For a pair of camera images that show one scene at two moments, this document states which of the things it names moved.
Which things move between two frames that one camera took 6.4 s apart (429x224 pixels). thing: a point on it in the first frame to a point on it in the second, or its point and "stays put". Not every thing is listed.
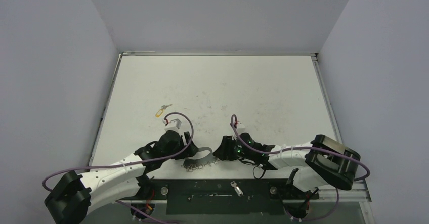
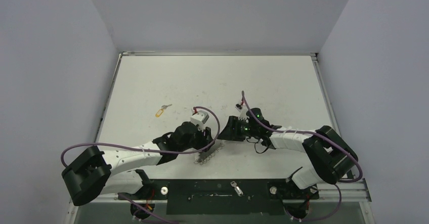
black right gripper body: (224, 147) to (232, 128)
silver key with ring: (164, 106) stays put
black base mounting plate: (223, 197) stays put
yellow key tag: (159, 113) stays put
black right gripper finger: (221, 152) to (231, 130)
